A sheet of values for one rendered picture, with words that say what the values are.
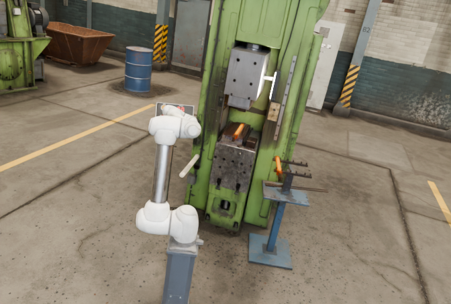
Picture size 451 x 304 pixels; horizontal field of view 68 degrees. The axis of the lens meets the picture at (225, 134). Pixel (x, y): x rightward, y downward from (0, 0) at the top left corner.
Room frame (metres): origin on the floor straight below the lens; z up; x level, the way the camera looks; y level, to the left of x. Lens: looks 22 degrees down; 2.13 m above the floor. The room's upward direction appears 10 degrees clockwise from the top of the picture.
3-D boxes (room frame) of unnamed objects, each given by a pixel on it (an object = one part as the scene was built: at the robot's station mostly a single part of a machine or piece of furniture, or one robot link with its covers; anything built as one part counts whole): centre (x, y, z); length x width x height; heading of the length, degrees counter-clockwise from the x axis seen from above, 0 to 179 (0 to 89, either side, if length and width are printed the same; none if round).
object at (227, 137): (3.09, -0.10, 0.96); 0.42 x 0.20 x 0.09; 170
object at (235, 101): (3.09, -0.10, 1.32); 0.42 x 0.20 x 0.10; 170
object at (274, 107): (2.95, -0.40, 1.27); 0.09 x 0.02 x 0.17; 80
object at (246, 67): (3.08, -0.15, 1.56); 0.42 x 0.39 x 0.40; 170
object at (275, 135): (3.17, -0.51, 1.15); 0.44 x 0.26 x 2.30; 170
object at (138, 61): (7.24, 2.14, 0.44); 0.59 x 0.59 x 0.88
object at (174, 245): (1.80, 0.13, 0.63); 0.22 x 0.18 x 0.06; 94
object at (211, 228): (2.84, -0.06, 0.01); 0.58 x 0.39 x 0.01; 80
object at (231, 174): (3.09, -0.16, 0.69); 0.56 x 0.38 x 0.45; 170
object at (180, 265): (1.80, 0.15, 0.30); 0.20 x 0.20 x 0.60; 4
